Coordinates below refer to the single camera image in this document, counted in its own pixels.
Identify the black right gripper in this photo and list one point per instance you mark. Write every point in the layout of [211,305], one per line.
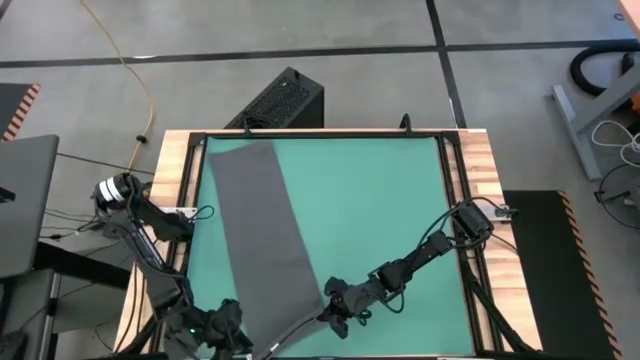
[362,297]

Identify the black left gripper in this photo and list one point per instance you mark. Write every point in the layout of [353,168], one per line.
[220,325]

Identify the grey towel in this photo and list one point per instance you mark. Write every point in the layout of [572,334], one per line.
[260,225]

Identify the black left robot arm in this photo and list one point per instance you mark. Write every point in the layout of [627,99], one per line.
[165,227]

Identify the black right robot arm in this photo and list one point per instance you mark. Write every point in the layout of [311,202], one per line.
[425,250]

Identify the black clamp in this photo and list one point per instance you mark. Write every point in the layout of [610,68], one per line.
[247,127]
[406,125]

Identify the black computer tower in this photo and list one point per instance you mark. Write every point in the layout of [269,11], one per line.
[285,100]

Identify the large black orange-striped mat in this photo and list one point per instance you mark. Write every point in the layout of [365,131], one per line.
[550,280]

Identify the grey flat panel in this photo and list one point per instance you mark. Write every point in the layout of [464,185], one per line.
[27,210]

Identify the grey metal desk leg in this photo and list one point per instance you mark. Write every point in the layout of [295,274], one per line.
[575,130]

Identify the small black orange-striped mat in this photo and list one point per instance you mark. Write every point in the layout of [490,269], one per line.
[12,105]

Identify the black table frame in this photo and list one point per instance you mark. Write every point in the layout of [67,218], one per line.
[325,134]

